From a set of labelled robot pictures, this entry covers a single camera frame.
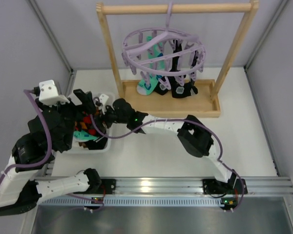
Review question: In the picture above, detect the black blue sock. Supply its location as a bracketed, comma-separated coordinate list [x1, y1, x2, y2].
[153, 75, 169, 96]

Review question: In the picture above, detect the black sock with label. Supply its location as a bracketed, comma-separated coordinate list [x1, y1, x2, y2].
[170, 40, 199, 99]

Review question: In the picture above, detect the lilac round clip hanger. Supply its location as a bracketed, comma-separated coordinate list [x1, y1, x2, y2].
[122, 3, 206, 90]

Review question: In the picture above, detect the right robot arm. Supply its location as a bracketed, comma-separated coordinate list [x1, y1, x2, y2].
[91, 98, 247, 195]

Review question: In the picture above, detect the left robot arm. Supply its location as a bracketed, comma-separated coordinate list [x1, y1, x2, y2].
[0, 87, 102, 216]

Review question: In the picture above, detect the teal sock in basket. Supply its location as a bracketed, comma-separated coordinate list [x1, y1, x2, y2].
[73, 131, 98, 142]

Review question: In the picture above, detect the white plastic basket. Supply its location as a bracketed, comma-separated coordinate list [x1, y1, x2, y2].
[63, 92, 116, 155]

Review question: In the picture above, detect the black white sock in basket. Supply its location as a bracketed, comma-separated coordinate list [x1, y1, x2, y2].
[84, 137, 107, 150]

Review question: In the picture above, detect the teal white sock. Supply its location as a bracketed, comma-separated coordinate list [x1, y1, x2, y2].
[137, 45, 167, 96]

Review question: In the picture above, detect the wooden hanging rack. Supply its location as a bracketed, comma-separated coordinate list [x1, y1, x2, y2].
[96, 0, 259, 118]

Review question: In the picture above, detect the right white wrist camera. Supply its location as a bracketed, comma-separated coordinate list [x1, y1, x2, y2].
[93, 94, 109, 114]

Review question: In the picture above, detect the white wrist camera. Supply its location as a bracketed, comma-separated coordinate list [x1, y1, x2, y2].
[93, 94, 109, 114]
[33, 80, 70, 110]

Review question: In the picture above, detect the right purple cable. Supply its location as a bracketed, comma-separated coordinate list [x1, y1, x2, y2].
[91, 97, 244, 213]

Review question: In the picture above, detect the purple cable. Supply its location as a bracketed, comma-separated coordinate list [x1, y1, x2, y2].
[0, 89, 105, 213]
[91, 97, 244, 213]

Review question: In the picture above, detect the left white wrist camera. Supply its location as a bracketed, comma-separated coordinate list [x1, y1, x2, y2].
[33, 80, 70, 110]

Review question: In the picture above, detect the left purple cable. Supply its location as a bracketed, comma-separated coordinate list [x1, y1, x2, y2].
[0, 89, 105, 213]

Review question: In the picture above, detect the slotted cable duct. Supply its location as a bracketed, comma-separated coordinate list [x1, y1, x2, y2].
[42, 196, 235, 207]

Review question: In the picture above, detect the aluminium mounting rail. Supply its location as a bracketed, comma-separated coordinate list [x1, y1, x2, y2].
[110, 176, 293, 196]

